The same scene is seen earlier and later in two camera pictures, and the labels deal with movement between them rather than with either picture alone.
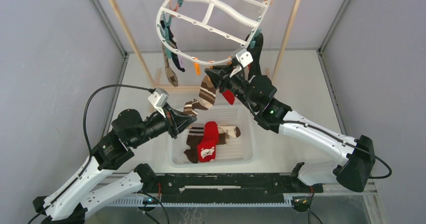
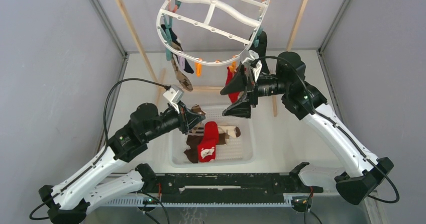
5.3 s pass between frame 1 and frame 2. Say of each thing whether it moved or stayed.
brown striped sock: stayed
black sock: moved
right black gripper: moved
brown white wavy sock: moved
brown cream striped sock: stayed
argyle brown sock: moved
